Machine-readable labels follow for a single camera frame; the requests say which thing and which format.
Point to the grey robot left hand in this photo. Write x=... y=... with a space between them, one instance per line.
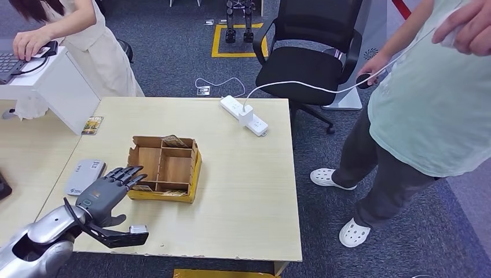
x=101 y=199

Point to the person's hand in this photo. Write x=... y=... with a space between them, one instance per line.
x=477 y=27
x=28 y=44
x=376 y=66

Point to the white ID card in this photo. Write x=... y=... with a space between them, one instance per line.
x=44 y=52

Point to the black handheld controller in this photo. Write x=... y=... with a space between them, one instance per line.
x=362 y=81

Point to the white handheld controller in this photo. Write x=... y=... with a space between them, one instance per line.
x=452 y=42

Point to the wooden compartment box yellow base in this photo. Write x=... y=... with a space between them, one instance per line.
x=176 y=169

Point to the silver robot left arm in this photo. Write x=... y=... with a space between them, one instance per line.
x=50 y=222

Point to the grey card reader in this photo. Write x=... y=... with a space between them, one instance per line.
x=80 y=178

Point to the person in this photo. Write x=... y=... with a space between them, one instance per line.
x=99 y=57
x=425 y=115

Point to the yellow patterned key card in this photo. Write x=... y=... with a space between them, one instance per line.
x=173 y=193

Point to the yellow picture card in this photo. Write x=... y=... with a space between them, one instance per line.
x=92 y=125

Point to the brown patterned key card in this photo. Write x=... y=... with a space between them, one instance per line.
x=174 y=141

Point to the black power adapter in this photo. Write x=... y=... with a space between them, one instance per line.
x=53 y=48

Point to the dark laptop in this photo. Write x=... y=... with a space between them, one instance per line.
x=7 y=63

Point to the white desk riser box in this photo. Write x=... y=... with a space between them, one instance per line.
x=67 y=92

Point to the red white barrier strip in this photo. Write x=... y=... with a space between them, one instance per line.
x=402 y=9

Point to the black office chair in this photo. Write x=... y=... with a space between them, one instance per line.
x=299 y=61

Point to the black flat device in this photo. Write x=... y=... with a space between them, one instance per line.
x=4 y=188

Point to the black round stool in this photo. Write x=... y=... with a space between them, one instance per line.
x=127 y=50

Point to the white charger plug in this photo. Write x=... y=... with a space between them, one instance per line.
x=245 y=116

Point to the metal floor socket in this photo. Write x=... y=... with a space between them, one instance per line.
x=203 y=91

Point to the white furniture legs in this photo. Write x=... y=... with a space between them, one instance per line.
x=172 y=3

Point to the white power strip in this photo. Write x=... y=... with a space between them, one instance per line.
x=229 y=103

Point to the black robot legs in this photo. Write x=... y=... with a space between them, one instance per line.
x=230 y=22

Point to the yellow floor tape square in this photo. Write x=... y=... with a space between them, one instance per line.
x=215 y=41

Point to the black camera bracket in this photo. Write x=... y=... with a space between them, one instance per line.
x=119 y=241

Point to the grey white pedestal stand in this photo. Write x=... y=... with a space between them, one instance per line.
x=346 y=101

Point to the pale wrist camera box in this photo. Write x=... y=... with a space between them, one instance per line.
x=138 y=229

